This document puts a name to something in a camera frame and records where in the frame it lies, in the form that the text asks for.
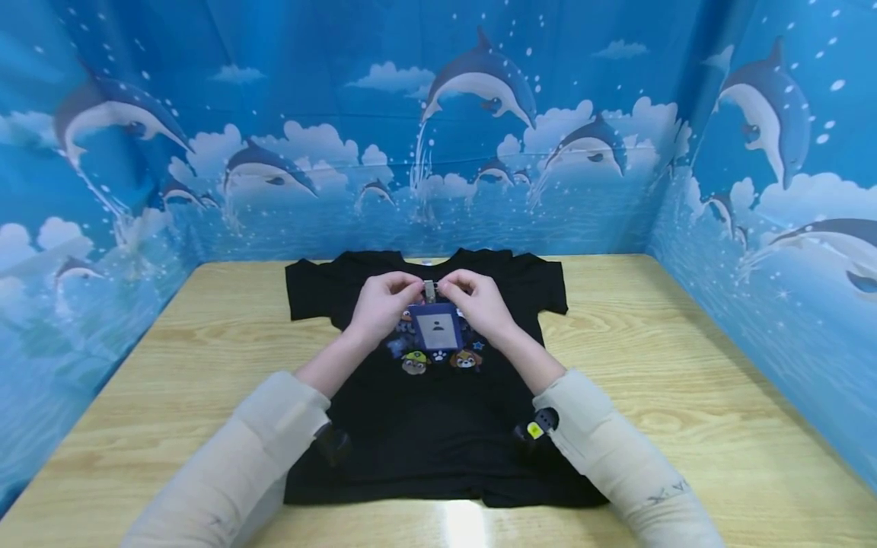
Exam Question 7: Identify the person's left hand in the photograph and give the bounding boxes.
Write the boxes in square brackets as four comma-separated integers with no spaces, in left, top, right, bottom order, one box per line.
[343,271,426,353]

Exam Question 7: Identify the person's right hand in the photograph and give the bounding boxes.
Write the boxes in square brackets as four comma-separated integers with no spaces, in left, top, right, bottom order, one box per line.
[438,269,523,348]

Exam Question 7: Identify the blue badge holder with clip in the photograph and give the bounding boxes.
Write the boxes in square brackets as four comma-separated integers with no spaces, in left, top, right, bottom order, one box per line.
[407,279,463,353]

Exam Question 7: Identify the person's right forearm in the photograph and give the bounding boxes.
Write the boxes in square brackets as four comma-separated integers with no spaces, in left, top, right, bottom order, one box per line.
[494,329,727,548]

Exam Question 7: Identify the person's left forearm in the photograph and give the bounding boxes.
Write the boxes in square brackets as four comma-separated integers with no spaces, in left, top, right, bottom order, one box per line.
[120,332,368,548]

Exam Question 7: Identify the black printed t-shirt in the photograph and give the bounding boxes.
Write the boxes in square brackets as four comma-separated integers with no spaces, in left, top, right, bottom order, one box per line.
[282,248,611,509]

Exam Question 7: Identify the black wrist band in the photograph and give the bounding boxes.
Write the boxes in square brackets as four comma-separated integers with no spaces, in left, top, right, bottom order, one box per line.
[513,407,562,458]
[314,421,352,467]

